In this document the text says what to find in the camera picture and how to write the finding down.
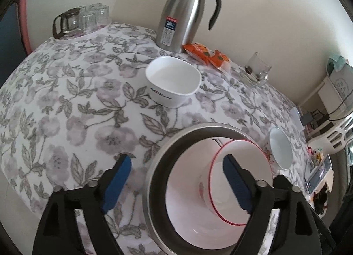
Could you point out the stainless steel plate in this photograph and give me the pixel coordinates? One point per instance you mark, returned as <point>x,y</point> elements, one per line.
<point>158,166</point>

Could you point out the white floral bowl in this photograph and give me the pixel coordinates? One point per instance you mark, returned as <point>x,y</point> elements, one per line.
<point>281,147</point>

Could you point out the grey power adapter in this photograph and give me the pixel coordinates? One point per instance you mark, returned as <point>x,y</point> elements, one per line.
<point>307,119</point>

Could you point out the pink foam pole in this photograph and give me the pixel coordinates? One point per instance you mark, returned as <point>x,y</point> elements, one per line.
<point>24,23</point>

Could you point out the white square bowl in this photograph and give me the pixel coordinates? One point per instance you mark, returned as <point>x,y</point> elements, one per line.
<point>171,76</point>

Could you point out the glass mug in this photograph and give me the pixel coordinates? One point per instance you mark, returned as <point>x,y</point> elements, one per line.
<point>255,69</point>

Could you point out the clear drinking glass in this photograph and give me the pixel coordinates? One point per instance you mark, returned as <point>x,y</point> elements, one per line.
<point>101,15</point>
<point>87,20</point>

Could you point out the glass teapot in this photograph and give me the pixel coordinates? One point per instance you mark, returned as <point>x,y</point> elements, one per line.
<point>69,23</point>

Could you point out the white cabinet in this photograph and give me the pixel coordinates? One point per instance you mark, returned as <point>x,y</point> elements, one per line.
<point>340,89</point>

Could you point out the white plastic chair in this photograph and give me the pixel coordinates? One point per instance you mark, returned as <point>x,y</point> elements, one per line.
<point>333,133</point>

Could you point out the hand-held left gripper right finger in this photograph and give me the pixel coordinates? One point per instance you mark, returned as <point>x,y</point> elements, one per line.
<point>237,186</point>

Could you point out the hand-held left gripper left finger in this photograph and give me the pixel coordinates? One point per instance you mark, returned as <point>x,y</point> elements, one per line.
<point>117,183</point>

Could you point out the stainless steel thermos jug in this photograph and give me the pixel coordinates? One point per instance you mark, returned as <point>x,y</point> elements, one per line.
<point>182,15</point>

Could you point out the teal container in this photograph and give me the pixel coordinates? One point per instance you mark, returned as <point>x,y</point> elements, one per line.
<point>336,63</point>

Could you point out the smartphone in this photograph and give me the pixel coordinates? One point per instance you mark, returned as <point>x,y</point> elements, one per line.
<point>318,173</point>

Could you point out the white tray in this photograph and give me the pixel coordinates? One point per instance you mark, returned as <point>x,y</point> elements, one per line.
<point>82,37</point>

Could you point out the strawberry print bowl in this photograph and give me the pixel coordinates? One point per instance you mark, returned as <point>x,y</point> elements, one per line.
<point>217,189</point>

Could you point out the orange snack packet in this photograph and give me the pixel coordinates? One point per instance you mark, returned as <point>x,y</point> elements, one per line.
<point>220,60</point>
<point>197,51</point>

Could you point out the small white box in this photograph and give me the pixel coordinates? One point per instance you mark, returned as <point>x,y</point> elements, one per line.
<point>297,117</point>

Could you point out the floral tablecloth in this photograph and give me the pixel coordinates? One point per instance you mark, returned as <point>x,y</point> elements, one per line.
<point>69,92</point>

